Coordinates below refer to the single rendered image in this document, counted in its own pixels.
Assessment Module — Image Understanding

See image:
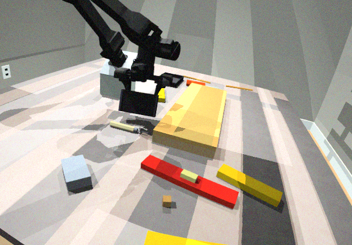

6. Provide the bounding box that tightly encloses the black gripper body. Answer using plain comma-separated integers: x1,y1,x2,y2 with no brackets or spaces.
114,54,173,86

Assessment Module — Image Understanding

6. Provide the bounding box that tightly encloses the orange-handled awl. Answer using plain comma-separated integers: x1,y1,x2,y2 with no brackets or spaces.
186,80,205,86

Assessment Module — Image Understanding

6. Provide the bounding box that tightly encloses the tan rectangular panel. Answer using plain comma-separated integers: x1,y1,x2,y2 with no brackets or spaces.
152,83,227,159

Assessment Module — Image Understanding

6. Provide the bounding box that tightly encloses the red flat bar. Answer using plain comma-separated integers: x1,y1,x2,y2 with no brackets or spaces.
141,155,239,209

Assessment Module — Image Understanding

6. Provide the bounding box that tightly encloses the small tan cube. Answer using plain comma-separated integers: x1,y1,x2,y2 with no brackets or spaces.
162,195,171,207

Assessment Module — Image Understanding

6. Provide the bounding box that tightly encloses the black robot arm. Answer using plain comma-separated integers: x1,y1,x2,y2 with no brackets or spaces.
63,0,181,83

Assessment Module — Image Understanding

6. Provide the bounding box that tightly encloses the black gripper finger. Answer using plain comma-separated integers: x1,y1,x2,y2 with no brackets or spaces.
119,77,132,91
154,83,166,95

